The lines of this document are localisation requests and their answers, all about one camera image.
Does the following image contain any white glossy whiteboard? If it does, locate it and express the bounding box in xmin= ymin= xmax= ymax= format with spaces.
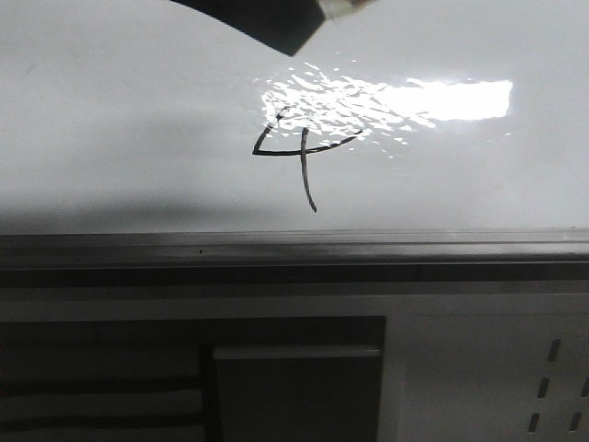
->
xmin=1 ymin=1 xmax=588 ymax=234

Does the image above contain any grey metal whiteboard tray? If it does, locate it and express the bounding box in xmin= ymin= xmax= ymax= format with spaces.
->
xmin=1 ymin=228 xmax=588 ymax=287

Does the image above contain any dark grey box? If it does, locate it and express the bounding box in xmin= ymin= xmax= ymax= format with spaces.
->
xmin=214 ymin=344 xmax=382 ymax=441

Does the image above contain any white perforated metal panel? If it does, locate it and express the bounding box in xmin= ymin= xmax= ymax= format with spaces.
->
xmin=397 ymin=314 xmax=588 ymax=441

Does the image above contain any dark slatted shelf frame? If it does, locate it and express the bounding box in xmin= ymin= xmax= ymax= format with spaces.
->
xmin=1 ymin=317 xmax=386 ymax=441

